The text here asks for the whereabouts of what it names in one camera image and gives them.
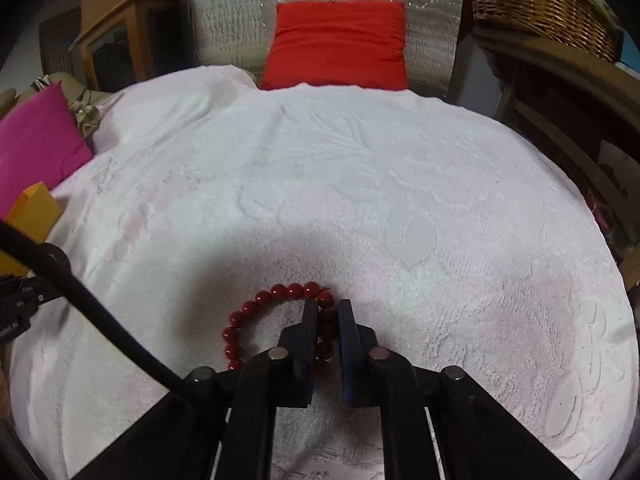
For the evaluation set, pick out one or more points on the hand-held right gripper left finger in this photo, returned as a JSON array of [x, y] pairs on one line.
[[306, 360]]

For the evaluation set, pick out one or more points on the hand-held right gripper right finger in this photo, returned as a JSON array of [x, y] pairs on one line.
[[350, 360]]

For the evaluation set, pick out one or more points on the orange box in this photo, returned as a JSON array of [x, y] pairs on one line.
[[32, 210]]

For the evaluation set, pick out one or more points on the magenta cushion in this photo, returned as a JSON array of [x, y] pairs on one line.
[[35, 150]]

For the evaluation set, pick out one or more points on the pale pink towel blanket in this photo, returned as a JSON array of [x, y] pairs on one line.
[[350, 185]]

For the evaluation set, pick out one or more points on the striped patterned cloth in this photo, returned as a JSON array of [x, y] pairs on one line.
[[87, 115]]

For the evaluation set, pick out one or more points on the red cushion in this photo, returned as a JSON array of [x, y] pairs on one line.
[[335, 45]]

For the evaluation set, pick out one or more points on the wooden shelf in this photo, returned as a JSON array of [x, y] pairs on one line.
[[550, 80]]

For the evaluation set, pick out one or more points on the silver foil sheet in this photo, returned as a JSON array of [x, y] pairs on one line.
[[230, 20]]

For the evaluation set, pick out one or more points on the wicker basket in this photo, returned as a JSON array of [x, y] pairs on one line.
[[550, 5]]

